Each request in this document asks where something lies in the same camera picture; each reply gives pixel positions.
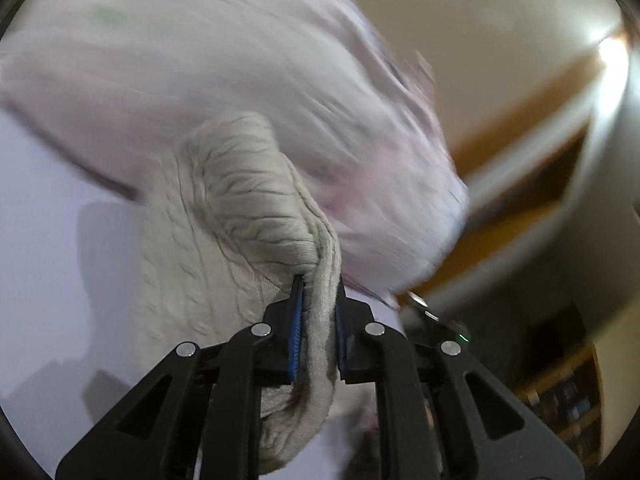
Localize cream knitted sweater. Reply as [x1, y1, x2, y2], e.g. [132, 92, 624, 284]
[134, 111, 344, 476]

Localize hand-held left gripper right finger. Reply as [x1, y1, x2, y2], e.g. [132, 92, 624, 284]
[334, 280, 586, 480]

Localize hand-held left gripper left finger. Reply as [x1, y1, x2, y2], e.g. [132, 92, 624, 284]
[55, 274, 307, 480]

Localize wooden shelf unit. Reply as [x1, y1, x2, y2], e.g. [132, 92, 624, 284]
[512, 340, 608, 466]

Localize pale pink crumpled cloth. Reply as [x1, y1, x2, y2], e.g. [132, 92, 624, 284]
[0, 0, 471, 311]

